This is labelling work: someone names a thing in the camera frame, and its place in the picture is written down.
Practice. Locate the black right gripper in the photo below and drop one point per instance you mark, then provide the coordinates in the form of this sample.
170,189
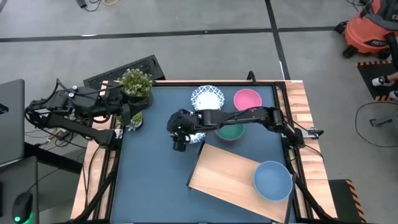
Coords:
183,121

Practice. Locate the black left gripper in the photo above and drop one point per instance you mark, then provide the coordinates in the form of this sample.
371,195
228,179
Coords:
126,113

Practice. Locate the green bowl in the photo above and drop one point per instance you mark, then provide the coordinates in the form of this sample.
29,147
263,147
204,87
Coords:
230,131

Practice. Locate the pink bowl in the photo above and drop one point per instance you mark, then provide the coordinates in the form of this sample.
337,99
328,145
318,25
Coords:
247,99

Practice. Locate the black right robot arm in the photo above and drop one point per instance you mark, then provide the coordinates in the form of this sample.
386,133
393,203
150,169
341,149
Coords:
236,115

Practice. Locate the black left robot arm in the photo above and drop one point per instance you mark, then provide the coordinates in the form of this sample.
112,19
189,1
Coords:
84,130

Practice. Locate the small succulent in pot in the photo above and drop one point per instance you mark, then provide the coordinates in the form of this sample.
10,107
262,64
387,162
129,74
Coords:
136,119

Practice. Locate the flowering plant in striped pot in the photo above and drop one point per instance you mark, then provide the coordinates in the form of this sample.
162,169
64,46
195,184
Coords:
136,82

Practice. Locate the blue table mat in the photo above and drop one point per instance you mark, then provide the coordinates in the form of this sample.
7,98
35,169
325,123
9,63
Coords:
149,171

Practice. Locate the black desk beam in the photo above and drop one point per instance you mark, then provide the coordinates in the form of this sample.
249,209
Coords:
53,157

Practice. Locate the blue bowl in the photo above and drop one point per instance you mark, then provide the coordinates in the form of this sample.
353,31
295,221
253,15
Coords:
273,182

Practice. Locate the grey laptop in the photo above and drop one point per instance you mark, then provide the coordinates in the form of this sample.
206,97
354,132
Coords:
12,130

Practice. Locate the grey desk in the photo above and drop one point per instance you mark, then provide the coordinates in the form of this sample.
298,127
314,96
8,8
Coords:
18,174

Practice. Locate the black computer mouse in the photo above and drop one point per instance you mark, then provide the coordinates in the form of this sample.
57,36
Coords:
22,205

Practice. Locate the black hazard-striped floor mat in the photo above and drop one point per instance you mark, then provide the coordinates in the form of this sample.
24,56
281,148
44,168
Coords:
340,199
370,74

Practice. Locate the person's foot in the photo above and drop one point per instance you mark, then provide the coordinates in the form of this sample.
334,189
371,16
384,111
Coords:
381,81
394,95

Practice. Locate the orange shop vacuum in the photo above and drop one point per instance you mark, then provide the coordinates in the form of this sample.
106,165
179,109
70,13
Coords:
363,34

